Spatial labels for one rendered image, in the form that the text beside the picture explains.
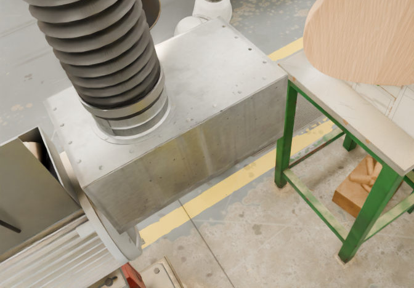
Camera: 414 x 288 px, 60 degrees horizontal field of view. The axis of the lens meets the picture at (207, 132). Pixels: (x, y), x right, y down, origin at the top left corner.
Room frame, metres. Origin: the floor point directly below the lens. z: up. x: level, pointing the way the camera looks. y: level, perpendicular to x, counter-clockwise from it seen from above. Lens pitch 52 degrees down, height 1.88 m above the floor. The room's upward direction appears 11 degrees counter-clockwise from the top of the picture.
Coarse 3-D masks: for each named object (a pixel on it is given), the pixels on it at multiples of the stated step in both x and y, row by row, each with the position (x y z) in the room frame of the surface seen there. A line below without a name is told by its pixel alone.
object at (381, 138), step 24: (288, 72) 0.93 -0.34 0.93; (312, 72) 0.91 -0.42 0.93; (312, 96) 0.80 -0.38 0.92; (336, 96) 0.77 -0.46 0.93; (360, 96) 0.75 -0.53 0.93; (336, 120) 0.69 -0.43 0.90; (360, 120) 0.66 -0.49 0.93; (384, 120) 0.64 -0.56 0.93; (312, 144) 1.06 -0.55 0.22; (360, 144) 0.61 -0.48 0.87; (384, 144) 0.55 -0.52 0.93; (408, 144) 0.54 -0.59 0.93; (288, 168) 0.94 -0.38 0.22; (408, 168) 0.46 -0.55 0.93; (384, 216) 0.59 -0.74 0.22
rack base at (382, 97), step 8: (352, 88) 0.79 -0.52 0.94; (360, 88) 0.76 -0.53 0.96; (368, 88) 0.74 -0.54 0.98; (376, 88) 0.71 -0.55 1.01; (384, 88) 0.69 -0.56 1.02; (392, 88) 0.69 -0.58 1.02; (368, 96) 0.73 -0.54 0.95; (376, 96) 0.70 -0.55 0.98; (384, 96) 0.68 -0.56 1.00; (392, 96) 0.66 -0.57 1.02; (376, 104) 0.69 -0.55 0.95; (384, 104) 0.67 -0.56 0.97; (392, 104) 0.65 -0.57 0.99; (384, 112) 0.66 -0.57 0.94
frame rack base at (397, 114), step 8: (400, 88) 0.65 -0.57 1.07; (408, 88) 0.63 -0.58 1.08; (400, 96) 0.64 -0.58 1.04; (408, 96) 0.62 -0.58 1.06; (400, 104) 0.63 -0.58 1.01; (408, 104) 0.61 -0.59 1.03; (392, 112) 0.64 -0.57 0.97; (400, 112) 0.62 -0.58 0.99; (408, 112) 0.60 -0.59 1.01; (392, 120) 0.63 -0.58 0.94; (400, 120) 0.61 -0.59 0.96; (408, 120) 0.59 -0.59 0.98; (400, 128) 0.60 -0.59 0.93; (408, 128) 0.58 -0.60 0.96
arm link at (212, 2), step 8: (200, 0) 1.41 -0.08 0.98; (208, 0) 1.38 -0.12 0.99; (216, 0) 1.38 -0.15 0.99; (224, 0) 1.39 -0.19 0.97; (200, 8) 1.39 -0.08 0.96; (208, 8) 1.36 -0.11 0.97; (216, 8) 1.36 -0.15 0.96; (224, 8) 1.37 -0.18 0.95; (200, 16) 1.37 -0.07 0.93; (208, 16) 1.36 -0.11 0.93; (216, 16) 1.35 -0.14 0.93; (224, 16) 1.37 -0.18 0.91
